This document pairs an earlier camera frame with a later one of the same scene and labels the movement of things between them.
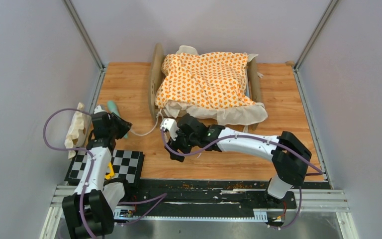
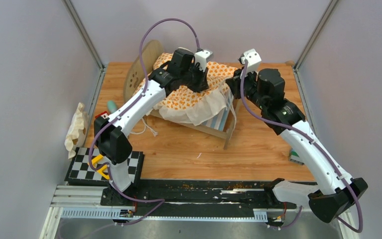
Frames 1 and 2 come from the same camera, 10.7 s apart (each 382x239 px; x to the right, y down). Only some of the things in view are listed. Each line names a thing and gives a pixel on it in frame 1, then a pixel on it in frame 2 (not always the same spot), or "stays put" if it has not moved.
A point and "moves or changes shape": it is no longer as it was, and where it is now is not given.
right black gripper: (174, 144) -> (235, 83)
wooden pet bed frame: (156, 60) moves or changes shape
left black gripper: (125, 126) -> (202, 85)
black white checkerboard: (127, 165) stays put
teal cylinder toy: (112, 107) stays put
